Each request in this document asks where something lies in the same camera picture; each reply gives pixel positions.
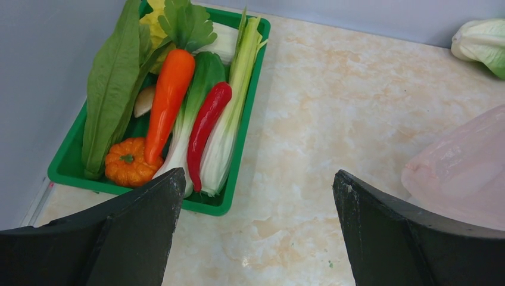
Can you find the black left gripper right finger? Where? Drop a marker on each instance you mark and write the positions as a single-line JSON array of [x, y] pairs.
[[392, 242]]

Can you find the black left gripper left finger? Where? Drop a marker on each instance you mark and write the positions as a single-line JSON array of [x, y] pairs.
[[123, 241]]

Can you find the pink plastic bin liner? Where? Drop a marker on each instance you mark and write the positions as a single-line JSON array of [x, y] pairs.
[[461, 176]]

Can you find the small orange toy pumpkin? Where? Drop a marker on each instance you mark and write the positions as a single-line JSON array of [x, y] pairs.
[[125, 164]]

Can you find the green plastic tray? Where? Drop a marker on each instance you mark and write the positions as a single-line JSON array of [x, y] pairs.
[[66, 167]]

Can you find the white green toy celery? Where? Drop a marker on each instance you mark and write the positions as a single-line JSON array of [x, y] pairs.
[[220, 145]]

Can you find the beige toy mushroom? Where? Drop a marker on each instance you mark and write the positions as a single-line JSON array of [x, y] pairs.
[[144, 101]]

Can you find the large green leaf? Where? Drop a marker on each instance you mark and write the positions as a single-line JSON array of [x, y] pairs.
[[113, 76]]

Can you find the red toy chili pepper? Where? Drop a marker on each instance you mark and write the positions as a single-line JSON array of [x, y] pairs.
[[207, 117]]

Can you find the orange toy carrot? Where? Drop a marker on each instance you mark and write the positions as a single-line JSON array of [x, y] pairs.
[[173, 82]]

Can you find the green bok choy toy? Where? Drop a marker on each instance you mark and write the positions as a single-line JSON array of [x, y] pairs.
[[209, 71]]

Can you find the yellow toy corn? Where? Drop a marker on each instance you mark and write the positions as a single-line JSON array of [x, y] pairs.
[[157, 34]]

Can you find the toy napa cabbage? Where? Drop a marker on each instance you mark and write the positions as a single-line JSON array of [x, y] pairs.
[[481, 41]]

